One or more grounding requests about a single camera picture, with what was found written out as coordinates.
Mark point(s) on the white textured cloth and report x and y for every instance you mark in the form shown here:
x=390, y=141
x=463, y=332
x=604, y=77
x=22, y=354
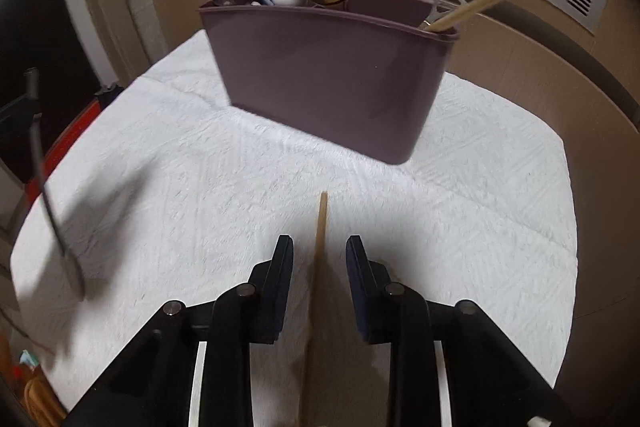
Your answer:
x=175, y=207

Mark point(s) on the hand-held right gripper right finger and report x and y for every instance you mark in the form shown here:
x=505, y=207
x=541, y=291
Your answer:
x=357, y=297

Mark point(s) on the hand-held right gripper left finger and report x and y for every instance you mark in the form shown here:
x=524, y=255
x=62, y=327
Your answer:
x=280, y=297

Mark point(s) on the looped metal utensil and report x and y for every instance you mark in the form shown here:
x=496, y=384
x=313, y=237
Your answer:
x=434, y=15

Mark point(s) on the purple plastic utensil holder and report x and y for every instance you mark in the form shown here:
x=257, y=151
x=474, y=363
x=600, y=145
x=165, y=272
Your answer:
x=325, y=82

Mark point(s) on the red mat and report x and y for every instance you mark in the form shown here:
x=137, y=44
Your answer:
x=70, y=137

